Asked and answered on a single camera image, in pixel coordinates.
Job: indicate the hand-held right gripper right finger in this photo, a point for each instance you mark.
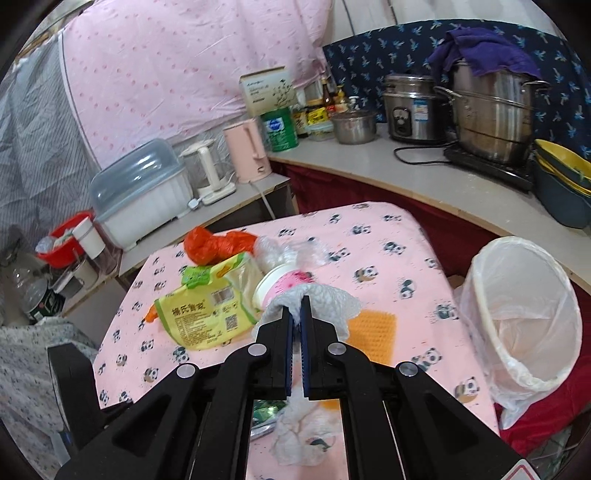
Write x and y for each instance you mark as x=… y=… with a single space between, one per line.
x=304 y=341

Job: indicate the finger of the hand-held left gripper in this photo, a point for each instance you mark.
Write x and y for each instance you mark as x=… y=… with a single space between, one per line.
x=74 y=374

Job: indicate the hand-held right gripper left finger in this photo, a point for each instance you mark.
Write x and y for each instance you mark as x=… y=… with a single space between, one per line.
x=290 y=332

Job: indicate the orange plastic bag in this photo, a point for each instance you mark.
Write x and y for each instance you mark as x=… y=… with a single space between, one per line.
x=203 y=247

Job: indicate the pink paper cup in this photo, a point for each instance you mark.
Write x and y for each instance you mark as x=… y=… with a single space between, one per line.
x=286 y=286

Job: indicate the white floral cloth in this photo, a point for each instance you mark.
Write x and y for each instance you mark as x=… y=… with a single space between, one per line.
x=27 y=369

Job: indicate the orange mesh pad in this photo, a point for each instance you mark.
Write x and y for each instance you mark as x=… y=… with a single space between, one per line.
x=374 y=332

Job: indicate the crumpled clear plastic bag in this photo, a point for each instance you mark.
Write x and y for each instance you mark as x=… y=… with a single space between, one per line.
x=277 y=251

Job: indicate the green foil packet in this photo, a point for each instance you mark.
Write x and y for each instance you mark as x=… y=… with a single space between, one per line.
x=263 y=413

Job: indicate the yellow-green snack packet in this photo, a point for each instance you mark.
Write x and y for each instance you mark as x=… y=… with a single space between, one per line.
x=203 y=318

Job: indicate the crumpled white tissue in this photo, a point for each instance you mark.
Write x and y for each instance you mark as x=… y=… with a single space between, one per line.
x=295 y=434

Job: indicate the clear glass jar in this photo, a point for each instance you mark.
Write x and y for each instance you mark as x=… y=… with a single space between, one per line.
x=27 y=286

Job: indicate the red plastic basin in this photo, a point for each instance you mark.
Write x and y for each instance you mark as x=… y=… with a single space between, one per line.
x=60 y=258

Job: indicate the pink panda printed cloth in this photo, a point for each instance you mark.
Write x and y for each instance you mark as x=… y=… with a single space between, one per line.
x=369 y=240

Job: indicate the wooden side cabinet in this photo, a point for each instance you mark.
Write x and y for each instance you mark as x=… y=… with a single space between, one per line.
x=258 y=207

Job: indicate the white lidded cup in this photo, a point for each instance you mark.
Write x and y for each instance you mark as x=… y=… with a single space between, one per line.
x=90 y=240

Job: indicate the white power plug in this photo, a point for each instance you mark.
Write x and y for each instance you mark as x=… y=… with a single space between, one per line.
x=195 y=203

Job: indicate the red table skirt cloth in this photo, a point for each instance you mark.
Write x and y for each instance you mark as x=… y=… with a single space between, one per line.
x=369 y=189

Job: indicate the white dish box clear lid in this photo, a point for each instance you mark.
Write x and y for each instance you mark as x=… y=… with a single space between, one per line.
x=138 y=207

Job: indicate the white blender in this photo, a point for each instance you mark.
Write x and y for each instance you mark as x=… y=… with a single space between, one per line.
x=205 y=170

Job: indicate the pink electric kettle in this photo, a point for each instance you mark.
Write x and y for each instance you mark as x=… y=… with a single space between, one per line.
x=244 y=152

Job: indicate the clear plastic container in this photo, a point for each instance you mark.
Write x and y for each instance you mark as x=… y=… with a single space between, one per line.
x=321 y=134

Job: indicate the green tin can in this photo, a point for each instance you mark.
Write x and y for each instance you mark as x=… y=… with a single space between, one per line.
x=279 y=131

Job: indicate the small steel pot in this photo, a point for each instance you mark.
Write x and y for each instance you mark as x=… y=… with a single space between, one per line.
x=353 y=129

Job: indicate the yellow label jar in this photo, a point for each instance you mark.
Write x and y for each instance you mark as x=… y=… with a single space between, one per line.
x=318 y=117

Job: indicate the grey striped cloth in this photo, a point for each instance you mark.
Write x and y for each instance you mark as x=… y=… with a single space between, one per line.
x=37 y=138

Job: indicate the dark sauce bottle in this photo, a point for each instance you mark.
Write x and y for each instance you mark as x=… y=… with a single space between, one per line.
x=328 y=94

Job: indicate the beige cardboard box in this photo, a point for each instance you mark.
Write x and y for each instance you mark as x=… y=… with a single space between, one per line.
x=268 y=92

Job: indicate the steel rice cooker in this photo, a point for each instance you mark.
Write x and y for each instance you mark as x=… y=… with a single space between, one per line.
x=411 y=115

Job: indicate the black induction cooker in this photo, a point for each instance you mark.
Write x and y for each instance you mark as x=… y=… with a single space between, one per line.
x=480 y=166

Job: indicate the stacked blue and yellow bowls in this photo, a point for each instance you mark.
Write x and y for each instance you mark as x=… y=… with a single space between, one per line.
x=558 y=207

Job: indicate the large steel steamer pot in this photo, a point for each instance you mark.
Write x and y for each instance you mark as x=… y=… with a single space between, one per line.
x=494 y=120

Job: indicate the navy floral cloth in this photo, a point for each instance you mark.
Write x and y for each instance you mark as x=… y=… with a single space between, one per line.
x=369 y=50

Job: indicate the pink dotted quilt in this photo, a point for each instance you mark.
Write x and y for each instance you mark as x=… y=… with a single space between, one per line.
x=184 y=55

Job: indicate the yellow-lined navy bowl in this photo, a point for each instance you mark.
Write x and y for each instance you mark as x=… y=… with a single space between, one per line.
x=568 y=154
x=561 y=177

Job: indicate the purple towel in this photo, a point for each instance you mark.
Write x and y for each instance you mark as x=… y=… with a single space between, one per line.
x=480 y=50

